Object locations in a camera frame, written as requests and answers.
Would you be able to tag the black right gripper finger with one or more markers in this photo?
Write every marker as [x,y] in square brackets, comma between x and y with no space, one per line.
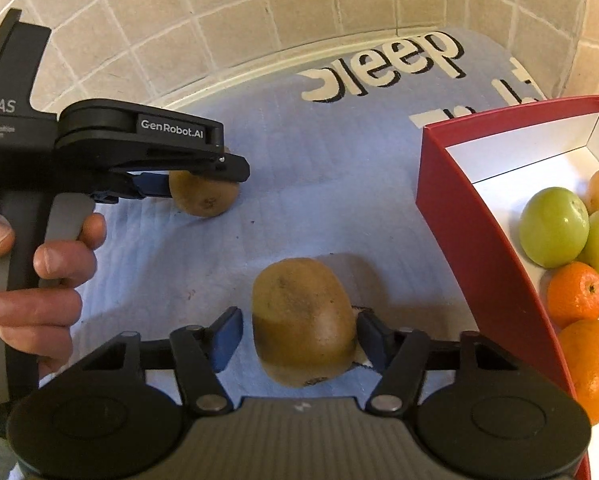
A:
[232,168]

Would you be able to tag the light blue printed towel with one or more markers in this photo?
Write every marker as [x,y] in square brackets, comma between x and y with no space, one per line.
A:
[335,182]

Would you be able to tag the small orange mandarin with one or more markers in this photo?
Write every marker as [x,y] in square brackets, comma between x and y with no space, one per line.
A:
[573,294]

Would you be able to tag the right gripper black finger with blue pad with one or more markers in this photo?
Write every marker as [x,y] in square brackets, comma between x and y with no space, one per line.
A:
[200,354]
[400,357]

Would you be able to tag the green apple left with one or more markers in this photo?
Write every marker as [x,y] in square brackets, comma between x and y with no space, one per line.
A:
[554,227]

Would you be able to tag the large orange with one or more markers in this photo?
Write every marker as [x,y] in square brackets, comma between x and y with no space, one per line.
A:
[580,346]

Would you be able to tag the brown kiwi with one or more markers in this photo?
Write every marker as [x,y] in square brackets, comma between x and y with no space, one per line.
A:
[200,196]
[303,323]

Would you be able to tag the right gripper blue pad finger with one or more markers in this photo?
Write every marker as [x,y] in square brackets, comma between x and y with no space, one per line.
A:
[115,187]

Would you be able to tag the red cardboard box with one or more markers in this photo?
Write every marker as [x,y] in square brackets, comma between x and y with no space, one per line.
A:
[477,172]

